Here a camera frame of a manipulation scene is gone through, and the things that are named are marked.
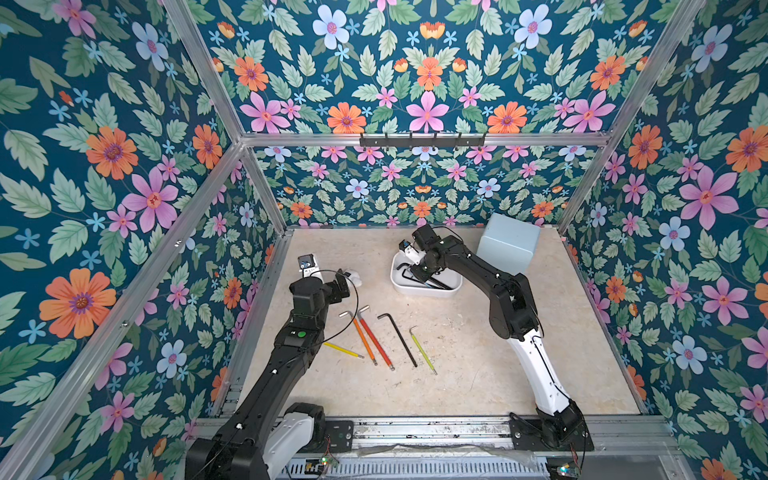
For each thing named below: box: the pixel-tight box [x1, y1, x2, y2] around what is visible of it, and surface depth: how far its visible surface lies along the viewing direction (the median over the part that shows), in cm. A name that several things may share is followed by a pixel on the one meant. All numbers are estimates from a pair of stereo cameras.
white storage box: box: [391, 251, 463, 298], surface depth 103 cm
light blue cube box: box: [476, 213, 541, 276], surface depth 98 cm
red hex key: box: [357, 305, 396, 371], surface depth 92 cm
